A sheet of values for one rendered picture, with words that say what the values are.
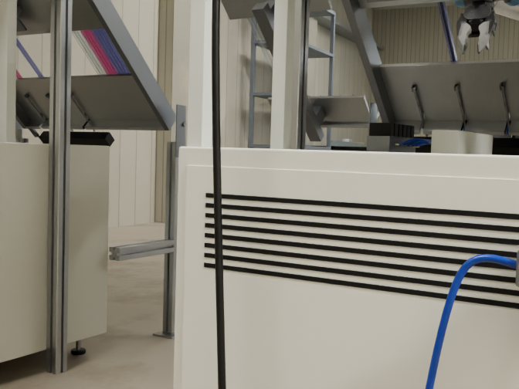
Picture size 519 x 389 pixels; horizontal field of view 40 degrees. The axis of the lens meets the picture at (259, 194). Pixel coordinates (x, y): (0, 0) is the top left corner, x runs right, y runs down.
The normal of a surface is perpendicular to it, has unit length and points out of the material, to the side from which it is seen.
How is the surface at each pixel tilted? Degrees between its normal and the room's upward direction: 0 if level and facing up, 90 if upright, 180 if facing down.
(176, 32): 90
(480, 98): 137
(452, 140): 90
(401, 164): 90
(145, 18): 90
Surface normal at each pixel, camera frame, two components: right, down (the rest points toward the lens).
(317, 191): -0.51, 0.04
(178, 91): 0.91, 0.05
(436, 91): -0.37, 0.75
